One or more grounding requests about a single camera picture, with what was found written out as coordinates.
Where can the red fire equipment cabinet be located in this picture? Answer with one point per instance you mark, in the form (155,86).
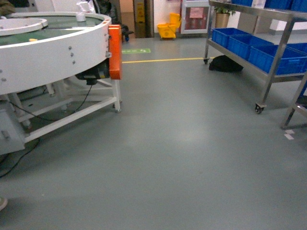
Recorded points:
(194,17)

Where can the black bag under cart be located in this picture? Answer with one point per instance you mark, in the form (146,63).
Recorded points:
(224,64)

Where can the white round conveyor machine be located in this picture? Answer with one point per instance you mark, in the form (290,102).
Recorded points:
(54,69)

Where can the orange machine guard cover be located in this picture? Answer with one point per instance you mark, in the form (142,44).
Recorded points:
(115,47)

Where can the gold planter with plant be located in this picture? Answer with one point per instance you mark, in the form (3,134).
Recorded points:
(222,16)

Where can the steel rolling shelf cart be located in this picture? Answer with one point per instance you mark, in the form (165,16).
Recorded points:
(274,63)

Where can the yellow mop bucket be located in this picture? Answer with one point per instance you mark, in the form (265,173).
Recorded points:
(168,30)

